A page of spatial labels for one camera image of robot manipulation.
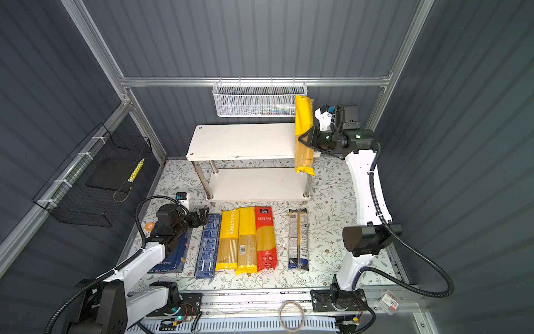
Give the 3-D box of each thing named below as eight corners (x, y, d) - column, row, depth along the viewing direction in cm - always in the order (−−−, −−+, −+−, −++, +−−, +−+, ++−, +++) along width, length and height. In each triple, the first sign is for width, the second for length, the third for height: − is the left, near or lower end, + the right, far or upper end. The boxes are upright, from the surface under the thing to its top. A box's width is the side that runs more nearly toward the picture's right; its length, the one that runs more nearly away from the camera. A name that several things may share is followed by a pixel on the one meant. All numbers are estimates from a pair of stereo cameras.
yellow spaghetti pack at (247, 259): (236, 274, 82) (235, 272, 80) (239, 210, 100) (239, 207, 98) (257, 273, 82) (257, 271, 80) (257, 209, 101) (256, 206, 99)
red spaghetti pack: (256, 271, 83) (255, 268, 80) (255, 211, 101) (254, 207, 98) (277, 269, 83) (277, 266, 80) (272, 209, 101) (272, 206, 98)
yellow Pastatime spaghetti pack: (217, 270, 83) (215, 268, 81) (222, 212, 100) (221, 209, 98) (237, 268, 84) (236, 266, 81) (239, 211, 100) (239, 208, 98)
